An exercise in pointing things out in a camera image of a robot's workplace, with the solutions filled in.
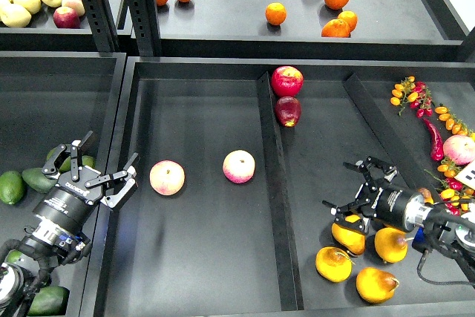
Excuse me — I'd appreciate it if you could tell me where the red chili pepper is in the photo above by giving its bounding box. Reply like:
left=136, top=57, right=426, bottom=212
left=422, top=118, right=445, bottom=162

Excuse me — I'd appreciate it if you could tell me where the pink apple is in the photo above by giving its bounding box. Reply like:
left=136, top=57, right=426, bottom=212
left=149, top=160, right=186, bottom=196
left=223, top=150, right=255, bottom=184

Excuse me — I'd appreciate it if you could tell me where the yellow pear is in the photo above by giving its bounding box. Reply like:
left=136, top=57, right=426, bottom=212
left=331, top=223, right=366, bottom=255
left=315, top=246, right=354, bottom=283
left=356, top=267, right=399, bottom=304
left=419, top=188, right=434, bottom=204
left=374, top=227, right=408, bottom=264

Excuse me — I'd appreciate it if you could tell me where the pink apple left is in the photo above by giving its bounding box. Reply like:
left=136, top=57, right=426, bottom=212
left=149, top=160, right=186, bottom=196

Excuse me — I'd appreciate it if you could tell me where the pink apple right bin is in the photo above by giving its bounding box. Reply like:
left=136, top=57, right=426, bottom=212
left=442, top=134, right=474, bottom=166

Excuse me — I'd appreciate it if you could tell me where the black left bin tray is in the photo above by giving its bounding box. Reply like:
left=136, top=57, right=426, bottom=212
left=1, top=51, right=126, bottom=316

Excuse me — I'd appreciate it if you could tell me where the cherry tomato bunch upper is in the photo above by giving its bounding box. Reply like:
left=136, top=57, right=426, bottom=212
left=390, top=76, right=433, bottom=118

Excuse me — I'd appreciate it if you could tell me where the green avocado top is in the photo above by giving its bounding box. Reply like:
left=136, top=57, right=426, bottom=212
left=46, top=144, right=71, bottom=165

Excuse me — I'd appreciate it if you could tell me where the pink peach on shelf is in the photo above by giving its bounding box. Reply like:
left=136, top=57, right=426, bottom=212
left=62, top=0, right=85, bottom=17

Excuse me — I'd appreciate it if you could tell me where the dark avocado bottom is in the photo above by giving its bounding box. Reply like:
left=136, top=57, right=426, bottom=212
left=27, top=286, right=70, bottom=316

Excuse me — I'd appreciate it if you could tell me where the red apple on shelf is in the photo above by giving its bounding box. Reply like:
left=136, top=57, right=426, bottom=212
left=53, top=7, right=81, bottom=29

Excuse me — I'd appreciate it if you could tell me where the yellow pear bottom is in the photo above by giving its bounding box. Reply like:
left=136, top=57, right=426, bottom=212
left=356, top=267, right=399, bottom=304

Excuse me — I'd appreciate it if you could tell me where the pink apple centre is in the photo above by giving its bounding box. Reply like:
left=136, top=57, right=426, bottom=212
left=223, top=150, right=255, bottom=184

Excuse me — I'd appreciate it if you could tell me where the white label card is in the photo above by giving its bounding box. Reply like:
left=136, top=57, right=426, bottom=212
left=455, top=161, right=475, bottom=189

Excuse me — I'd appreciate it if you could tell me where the black bin tray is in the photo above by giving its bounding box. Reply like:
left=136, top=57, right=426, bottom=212
left=98, top=57, right=474, bottom=316
left=1, top=51, right=126, bottom=316

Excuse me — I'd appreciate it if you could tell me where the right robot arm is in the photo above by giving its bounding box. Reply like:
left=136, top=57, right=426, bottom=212
left=322, top=157, right=474, bottom=286

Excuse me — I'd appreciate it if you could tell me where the light green avocado far left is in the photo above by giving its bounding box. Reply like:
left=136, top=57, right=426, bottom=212
left=0, top=171, right=26, bottom=205

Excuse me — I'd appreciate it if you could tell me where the black upper left shelf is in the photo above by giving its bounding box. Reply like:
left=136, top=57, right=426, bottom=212
left=0, top=0, right=134, bottom=53

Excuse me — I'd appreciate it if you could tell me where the dark avocado left bin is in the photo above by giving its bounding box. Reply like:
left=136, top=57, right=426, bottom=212
left=22, top=167, right=57, bottom=194

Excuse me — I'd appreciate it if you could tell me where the black perforated shelf post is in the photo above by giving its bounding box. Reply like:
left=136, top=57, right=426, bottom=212
left=125, top=0, right=162, bottom=57

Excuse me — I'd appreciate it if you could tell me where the cherry tomato bunch lower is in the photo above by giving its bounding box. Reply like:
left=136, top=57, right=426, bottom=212
left=425, top=157, right=474, bottom=216

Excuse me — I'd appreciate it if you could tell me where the black perforated left post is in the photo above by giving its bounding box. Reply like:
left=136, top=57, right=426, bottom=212
left=82, top=0, right=119, bottom=53

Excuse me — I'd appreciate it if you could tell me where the pale yellow apple front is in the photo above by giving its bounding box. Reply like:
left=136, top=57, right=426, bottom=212
left=1, top=4, right=32, bottom=28

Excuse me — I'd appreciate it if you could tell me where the black middle bin tray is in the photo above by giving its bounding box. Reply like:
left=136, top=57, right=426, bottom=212
left=98, top=57, right=474, bottom=316

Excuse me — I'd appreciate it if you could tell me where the black bin divider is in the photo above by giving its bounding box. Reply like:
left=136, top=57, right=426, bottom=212
left=256, top=72, right=304, bottom=311

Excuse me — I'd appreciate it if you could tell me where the green avocado right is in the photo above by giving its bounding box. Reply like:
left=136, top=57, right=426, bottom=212
left=59, top=155, right=96, bottom=172

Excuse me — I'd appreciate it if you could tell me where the orange shelf behind front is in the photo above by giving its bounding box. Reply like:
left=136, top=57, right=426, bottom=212
left=338, top=10, right=358, bottom=32

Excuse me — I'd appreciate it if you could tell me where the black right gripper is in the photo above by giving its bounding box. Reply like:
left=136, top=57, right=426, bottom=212
left=322, top=156, right=425, bottom=235

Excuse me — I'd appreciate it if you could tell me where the bright red apple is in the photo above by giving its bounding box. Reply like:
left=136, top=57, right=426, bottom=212
left=271, top=65, right=304, bottom=97

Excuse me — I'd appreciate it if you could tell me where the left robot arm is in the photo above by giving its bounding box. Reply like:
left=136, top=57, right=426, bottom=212
left=1, top=131, right=140, bottom=316

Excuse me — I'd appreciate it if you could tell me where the dark red apple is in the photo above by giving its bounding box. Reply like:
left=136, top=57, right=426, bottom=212
left=274, top=97, right=301, bottom=128

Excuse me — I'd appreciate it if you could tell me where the orange cherry tomato bunch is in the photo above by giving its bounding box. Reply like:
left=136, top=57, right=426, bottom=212
left=434, top=105, right=474, bottom=140

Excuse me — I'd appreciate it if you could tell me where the dark green avocado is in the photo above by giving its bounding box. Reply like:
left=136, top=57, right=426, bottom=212
left=6, top=250, right=25, bottom=265

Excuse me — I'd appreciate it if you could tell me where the black shelf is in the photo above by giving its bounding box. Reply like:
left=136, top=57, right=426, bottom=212
left=157, top=0, right=474, bottom=62
left=0, top=0, right=134, bottom=53

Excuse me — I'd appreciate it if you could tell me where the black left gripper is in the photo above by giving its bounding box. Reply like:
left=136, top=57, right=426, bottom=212
left=33, top=131, right=140, bottom=235

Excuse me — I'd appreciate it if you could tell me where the black diagonal divider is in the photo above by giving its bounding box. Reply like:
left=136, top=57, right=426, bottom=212
left=344, top=73, right=449, bottom=212

